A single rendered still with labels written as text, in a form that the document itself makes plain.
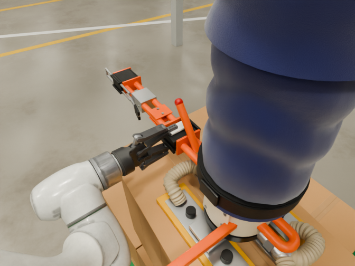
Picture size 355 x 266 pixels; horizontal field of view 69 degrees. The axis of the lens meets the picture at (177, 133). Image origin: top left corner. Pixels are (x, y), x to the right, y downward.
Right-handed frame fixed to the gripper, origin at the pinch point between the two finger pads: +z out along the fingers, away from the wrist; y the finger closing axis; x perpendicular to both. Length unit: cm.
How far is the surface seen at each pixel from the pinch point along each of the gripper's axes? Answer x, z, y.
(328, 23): 34, -9, -45
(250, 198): 32.7, -8.5, -15.1
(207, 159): 23.4, -10.5, -17.8
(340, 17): 35, -9, -46
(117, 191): -37, -13, 65
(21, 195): -114, -65, 120
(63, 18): -449, 82, 119
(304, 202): 27, 61, 65
